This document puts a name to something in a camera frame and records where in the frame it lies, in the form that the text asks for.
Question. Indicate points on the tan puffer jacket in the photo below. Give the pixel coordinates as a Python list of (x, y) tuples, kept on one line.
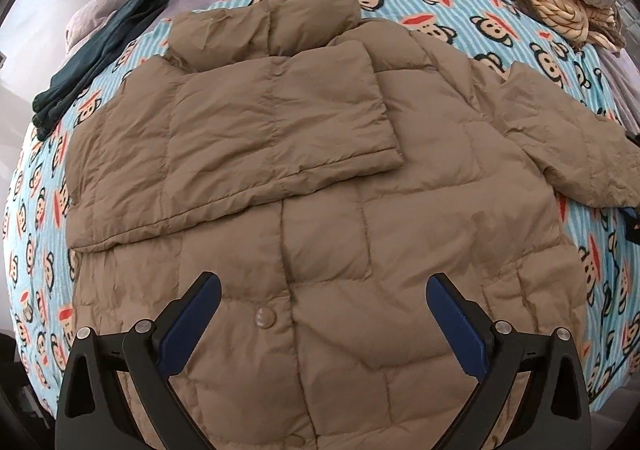
[(320, 230)]

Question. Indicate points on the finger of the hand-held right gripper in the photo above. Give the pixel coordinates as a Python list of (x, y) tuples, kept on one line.
[(634, 138), (632, 230)]

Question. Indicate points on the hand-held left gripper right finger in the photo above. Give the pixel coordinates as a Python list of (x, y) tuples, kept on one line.
[(457, 325)]

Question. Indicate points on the dark teal folded garment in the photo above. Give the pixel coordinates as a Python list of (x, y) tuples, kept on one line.
[(100, 54)]

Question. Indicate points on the monkey print striped blanket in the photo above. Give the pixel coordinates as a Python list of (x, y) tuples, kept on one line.
[(45, 240)]

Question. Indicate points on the beige chunky knit blanket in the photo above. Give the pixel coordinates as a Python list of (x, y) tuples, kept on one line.
[(550, 4)]

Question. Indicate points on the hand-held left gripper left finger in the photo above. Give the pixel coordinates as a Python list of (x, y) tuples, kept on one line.
[(192, 320)]

